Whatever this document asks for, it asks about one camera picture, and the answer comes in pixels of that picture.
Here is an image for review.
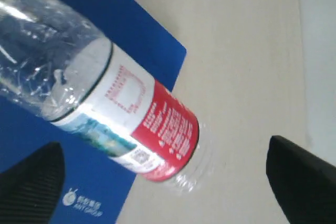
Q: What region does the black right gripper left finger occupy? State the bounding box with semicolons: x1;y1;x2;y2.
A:
1;142;65;223

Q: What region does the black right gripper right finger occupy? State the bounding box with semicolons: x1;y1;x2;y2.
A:
266;135;335;223

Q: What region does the blue ring binder notebook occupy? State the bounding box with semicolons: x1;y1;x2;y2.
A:
0;0;187;224

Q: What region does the clear water bottle red cap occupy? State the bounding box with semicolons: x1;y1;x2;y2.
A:
1;0;211;193

